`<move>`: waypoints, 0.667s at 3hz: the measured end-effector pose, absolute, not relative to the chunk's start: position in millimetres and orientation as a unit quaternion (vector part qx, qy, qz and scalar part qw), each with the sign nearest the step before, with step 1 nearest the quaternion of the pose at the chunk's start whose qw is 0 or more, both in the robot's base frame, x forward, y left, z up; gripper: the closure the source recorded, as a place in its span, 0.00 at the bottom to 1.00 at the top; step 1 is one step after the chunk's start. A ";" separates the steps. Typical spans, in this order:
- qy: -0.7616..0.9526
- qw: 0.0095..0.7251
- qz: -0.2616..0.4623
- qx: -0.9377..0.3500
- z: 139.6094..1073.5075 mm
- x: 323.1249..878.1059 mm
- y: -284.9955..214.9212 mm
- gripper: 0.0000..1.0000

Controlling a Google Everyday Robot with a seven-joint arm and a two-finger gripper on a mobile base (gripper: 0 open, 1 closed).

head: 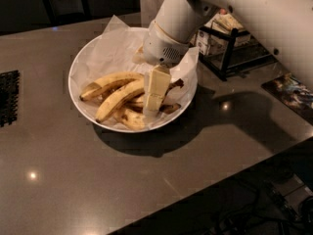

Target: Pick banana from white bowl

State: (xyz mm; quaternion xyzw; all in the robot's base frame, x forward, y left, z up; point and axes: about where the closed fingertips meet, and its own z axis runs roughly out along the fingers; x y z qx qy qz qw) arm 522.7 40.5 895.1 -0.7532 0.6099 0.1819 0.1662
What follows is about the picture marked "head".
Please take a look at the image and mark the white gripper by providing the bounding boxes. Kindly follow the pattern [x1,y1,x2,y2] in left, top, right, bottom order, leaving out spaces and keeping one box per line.
[143,21,189,117]

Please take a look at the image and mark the yellow banana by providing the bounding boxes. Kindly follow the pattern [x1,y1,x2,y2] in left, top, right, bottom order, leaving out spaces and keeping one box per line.
[127,94,144,108]
[79,71,144,101]
[95,77,185,123]

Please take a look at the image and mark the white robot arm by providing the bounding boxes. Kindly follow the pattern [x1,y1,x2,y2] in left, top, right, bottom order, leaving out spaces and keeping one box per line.
[143,0,313,88]

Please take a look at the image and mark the white bowl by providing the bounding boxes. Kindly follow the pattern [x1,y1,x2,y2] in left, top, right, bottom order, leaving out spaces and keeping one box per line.
[67,26,200,134]

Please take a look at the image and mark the bottom spotted banana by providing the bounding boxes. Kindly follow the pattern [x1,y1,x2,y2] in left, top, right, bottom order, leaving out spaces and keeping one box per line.
[113,103,181,131]

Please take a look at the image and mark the white paper liner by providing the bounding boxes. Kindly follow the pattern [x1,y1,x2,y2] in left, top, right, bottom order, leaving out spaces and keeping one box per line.
[69,15,201,131]

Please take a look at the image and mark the dark chair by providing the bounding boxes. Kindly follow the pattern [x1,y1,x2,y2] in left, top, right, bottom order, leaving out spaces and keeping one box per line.
[42,0,91,26]

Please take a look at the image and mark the dark picture coaster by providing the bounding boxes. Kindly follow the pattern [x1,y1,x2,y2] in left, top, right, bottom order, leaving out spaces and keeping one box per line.
[261,73,313,125]

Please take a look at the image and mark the black grid mat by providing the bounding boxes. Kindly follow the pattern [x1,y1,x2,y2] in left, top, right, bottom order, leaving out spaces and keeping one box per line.
[0,70,20,127]

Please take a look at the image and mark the black wire rack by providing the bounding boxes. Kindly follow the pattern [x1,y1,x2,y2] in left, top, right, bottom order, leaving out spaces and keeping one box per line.
[197,27,277,81]

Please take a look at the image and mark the cables under table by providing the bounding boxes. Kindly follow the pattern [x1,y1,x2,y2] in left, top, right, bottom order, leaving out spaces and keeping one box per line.
[208,176,313,235]

